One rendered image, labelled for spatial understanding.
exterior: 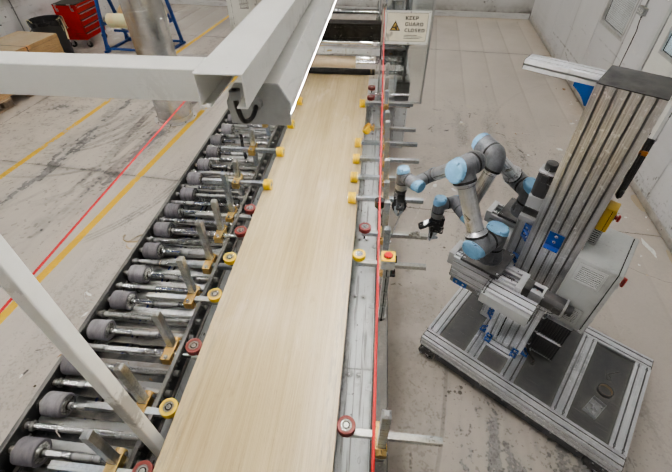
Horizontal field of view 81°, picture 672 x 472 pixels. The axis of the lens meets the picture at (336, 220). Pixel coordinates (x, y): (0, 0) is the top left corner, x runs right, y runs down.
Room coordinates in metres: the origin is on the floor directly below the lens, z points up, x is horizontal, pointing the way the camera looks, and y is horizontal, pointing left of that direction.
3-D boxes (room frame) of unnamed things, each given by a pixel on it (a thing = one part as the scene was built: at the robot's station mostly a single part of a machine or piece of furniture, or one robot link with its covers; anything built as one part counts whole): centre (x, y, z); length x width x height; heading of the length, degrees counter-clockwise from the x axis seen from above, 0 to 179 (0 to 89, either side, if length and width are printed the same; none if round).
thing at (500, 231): (1.50, -0.85, 1.21); 0.13 x 0.12 x 0.14; 125
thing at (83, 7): (8.61, 5.11, 0.41); 0.76 x 0.48 x 0.81; 176
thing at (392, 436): (0.64, -0.23, 0.82); 0.43 x 0.03 x 0.04; 84
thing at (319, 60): (4.50, -0.05, 1.05); 1.43 x 0.12 x 0.12; 84
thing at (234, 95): (0.63, 0.15, 2.37); 0.11 x 0.02 x 0.08; 172
